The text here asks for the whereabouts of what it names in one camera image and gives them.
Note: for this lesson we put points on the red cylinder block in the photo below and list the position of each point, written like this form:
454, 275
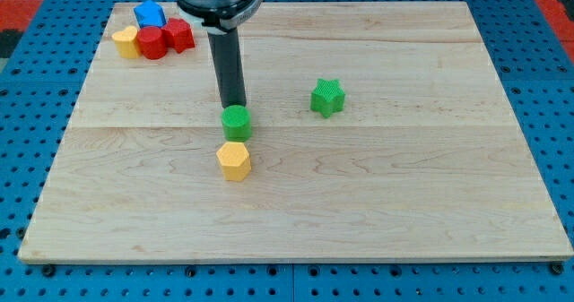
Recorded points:
151, 42

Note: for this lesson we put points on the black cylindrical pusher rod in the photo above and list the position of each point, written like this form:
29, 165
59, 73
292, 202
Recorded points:
228, 68

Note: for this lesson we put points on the yellow hexagon block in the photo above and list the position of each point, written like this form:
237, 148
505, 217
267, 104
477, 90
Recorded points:
234, 160

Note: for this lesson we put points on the wooden board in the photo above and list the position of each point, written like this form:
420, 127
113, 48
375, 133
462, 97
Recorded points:
425, 164

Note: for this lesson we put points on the yellow heart block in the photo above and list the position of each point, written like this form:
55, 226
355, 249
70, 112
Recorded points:
126, 42

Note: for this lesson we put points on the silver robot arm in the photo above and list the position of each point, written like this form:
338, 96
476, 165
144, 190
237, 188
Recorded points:
221, 19

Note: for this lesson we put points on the blue pentagon block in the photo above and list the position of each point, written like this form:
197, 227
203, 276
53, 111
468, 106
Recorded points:
149, 14

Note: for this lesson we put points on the green cylinder block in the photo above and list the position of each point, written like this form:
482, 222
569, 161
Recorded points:
236, 123

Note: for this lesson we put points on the red star block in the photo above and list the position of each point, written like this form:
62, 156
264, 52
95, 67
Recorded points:
178, 35

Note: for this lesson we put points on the green star block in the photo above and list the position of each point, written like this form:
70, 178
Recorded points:
327, 98

